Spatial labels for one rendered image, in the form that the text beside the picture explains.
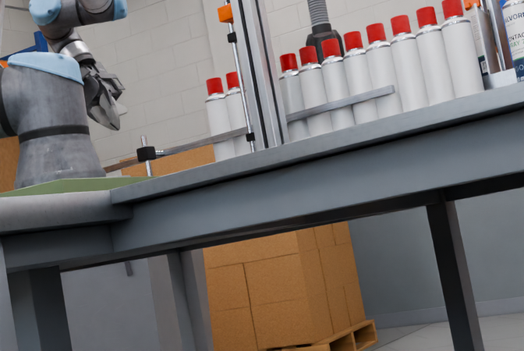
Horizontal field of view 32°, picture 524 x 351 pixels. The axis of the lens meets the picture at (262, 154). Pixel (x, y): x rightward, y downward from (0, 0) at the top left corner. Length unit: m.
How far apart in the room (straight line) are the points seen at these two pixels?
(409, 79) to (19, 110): 0.68
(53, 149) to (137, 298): 2.47
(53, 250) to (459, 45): 0.79
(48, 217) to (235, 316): 4.28
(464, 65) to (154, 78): 6.06
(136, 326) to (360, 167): 2.99
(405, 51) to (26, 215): 0.82
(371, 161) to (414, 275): 5.45
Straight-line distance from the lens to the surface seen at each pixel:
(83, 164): 1.51
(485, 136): 0.97
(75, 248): 1.25
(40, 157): 1.51
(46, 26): 2.24
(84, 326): 4.06
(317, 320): 5.27
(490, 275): 6.28
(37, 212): 1.14
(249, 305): 5.35
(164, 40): 7.54
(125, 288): 3.96
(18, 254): 1.18
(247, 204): 1.13
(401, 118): 0.96
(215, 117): 1.92
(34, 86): 1.54
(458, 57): 1.63
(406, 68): 1.68
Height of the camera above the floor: 0.72
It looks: 6 degrees up
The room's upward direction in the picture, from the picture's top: 10 degrees counter-clockwise
